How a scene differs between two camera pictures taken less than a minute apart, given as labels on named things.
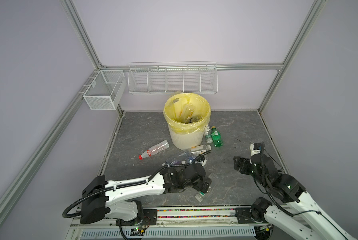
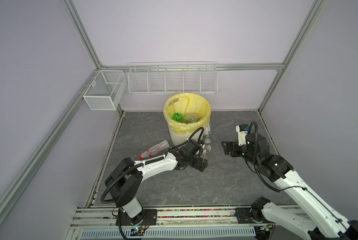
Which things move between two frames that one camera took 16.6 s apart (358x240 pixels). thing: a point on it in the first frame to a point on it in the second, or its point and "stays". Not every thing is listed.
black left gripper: (204, 188) to (204, 165)
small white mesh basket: (105, 90) stays
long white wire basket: (167, 77) stays
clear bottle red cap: (157, 148) stays
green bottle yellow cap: (215, 135) to (177, 116)
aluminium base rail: (193, 223) stays
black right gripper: (246, 162) to (228, 148)
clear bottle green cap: (208, 137) stays
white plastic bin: (185, 141) stays
